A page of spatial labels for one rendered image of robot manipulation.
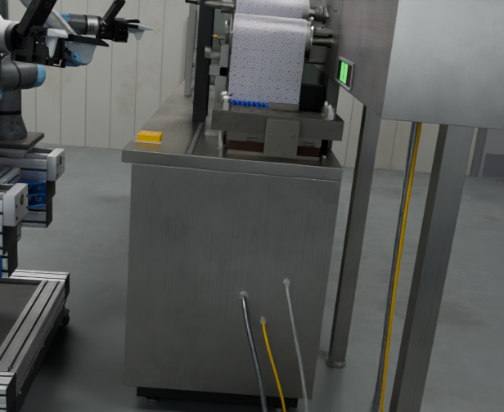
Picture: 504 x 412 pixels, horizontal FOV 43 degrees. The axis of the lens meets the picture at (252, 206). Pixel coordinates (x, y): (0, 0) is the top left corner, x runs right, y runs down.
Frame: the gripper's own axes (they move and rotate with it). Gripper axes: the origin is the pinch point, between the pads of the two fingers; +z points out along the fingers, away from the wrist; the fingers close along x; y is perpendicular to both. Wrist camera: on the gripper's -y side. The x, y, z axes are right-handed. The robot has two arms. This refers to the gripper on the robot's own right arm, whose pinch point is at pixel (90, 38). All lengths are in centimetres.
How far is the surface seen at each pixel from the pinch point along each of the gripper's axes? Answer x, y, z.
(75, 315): -105, 111, -69
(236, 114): -60, 13, 11
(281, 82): -82, 1, 16
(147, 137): -57, 25, -16
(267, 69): -80, -2, 11
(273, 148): -64, 22, 23
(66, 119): -365, 52, -281
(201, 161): -53, 28, 5
